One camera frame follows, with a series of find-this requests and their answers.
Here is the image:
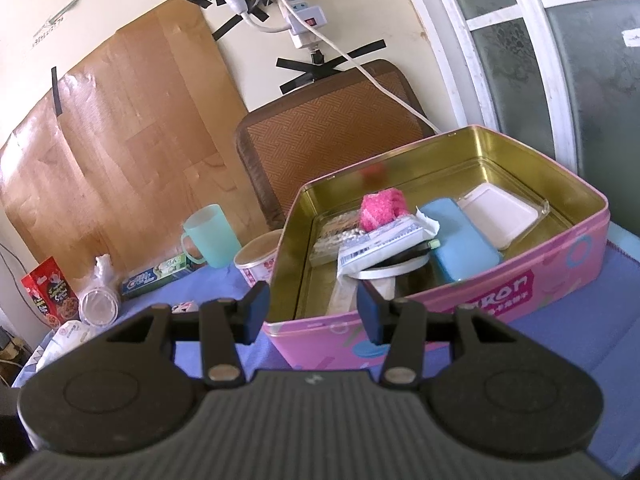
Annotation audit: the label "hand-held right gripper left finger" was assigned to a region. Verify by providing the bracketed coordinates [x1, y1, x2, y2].
[102, 282, 273, 387]

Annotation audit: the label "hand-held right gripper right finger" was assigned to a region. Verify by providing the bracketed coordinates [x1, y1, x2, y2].
[356, 282, 512, 391]

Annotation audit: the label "adhesive tape roll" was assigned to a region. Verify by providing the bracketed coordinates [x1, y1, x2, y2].
[350, 245, 434, 281]

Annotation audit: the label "white labelled packet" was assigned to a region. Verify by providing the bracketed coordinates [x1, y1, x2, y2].
[337, 206, 442, 277]

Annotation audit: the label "bag of cotton swabs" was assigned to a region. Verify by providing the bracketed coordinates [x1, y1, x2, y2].
[310, 212, 369, 266]

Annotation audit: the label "pink fuzzy cloth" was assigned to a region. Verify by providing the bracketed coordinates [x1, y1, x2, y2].
[360, 187, 406, 233]

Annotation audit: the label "light blue plastic container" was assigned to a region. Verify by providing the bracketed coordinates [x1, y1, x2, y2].
[419, 198, 504, 284]

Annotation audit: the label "pink tin box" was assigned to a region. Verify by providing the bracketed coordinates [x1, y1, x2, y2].
[261, 126, 611, 392]

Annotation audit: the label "white foam tray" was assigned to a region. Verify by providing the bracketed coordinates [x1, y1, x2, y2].
[457, 182, 551, 252]

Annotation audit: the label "tin can with red label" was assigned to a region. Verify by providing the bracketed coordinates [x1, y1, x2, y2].
[233, 229, 285, 289]

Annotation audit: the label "green plastic cup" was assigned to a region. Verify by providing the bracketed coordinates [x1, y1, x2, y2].
[180, 204, 244, 269]

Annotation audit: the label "green toothpaste box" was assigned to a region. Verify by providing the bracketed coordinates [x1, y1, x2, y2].
[121, 254, 202, 297]

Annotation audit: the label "paper plates in bag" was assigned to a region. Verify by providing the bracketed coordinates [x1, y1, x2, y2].
[79, 255, 122, 329]

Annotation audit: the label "brown woven mat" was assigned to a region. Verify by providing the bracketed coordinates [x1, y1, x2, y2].
[235, 58, 437, 232]

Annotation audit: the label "white tissue pack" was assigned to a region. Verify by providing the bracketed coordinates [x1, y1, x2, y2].
[34, 319, 99, 374]

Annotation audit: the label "red snack box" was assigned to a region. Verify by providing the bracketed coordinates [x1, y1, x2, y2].
[21, 256, 80, 332]

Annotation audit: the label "blue printed tablecloth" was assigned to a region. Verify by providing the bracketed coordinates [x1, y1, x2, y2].
[12, 224, 640, 411]

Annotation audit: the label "black tape cross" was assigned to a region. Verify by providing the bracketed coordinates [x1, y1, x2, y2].
[276, 39, 389, 95]

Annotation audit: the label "dark cluttered shelf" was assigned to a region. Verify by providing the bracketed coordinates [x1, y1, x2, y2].
[0, 326, 27, 391]

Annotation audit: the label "white plug adapter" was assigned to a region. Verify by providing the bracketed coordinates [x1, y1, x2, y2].
[292, 29, 324, 52]

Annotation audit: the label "white power strip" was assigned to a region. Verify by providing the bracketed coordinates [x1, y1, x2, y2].
[274, 0, 321, 36]

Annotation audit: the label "white framed frosted window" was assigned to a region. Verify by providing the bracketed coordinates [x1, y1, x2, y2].
[390, 0, 640, 242]

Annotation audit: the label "wood pattern wall sheet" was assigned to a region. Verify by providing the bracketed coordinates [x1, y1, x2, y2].
[0, 0, 269, 282]

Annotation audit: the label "white power cable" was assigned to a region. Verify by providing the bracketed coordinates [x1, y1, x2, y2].
[277, 0, 444, 135]

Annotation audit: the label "thin black cable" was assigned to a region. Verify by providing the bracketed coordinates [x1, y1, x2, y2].
[0, 242, 42, 322]

